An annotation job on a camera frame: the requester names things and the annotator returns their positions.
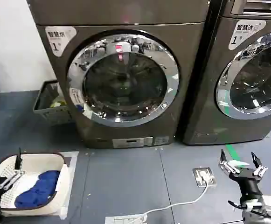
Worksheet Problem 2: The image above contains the round glass door with sticker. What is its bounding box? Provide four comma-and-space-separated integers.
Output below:
65, 29, 181, 128

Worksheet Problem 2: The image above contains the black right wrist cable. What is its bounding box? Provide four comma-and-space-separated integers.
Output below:
228, 200, 251, 210

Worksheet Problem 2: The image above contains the white laundry basket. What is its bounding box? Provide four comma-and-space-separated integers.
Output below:
0, 153, 71, 210

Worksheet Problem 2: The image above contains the grey plastic basket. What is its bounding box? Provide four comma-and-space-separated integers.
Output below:
32, 80, 74, 123

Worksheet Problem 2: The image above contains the blue garment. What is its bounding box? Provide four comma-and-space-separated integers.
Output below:
15, 170, 61, 210

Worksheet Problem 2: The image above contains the grey dryer with plain top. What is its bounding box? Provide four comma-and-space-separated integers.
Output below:
28, 0, 212, 149

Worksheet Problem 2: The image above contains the grey dryer with drawer handle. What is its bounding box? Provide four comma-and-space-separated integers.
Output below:
181, 0, 271, 146

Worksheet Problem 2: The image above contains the round glass door chrome ring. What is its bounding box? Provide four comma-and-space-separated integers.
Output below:
214, 29, 271, 122

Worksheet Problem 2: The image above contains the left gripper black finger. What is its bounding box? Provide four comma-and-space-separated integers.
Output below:
0, 147, 26, 190

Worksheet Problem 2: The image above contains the white floor mat sheet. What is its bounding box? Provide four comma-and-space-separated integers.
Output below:
59, 151, 80, 220

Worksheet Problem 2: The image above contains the white power cable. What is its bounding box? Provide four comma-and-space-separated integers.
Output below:
142, 172, 210, 217

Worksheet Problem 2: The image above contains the steel floor socket plate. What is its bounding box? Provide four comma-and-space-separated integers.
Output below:
192, 167, 218, 188

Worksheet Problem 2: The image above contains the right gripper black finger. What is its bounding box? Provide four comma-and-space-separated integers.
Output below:
250, 151, 268, 177
217, 149, 240, 175

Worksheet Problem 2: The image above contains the white power strip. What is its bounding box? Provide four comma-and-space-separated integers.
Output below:
104, 215, 148, 224

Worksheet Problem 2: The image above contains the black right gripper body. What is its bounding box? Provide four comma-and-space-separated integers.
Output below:
228, 168, 264, 199

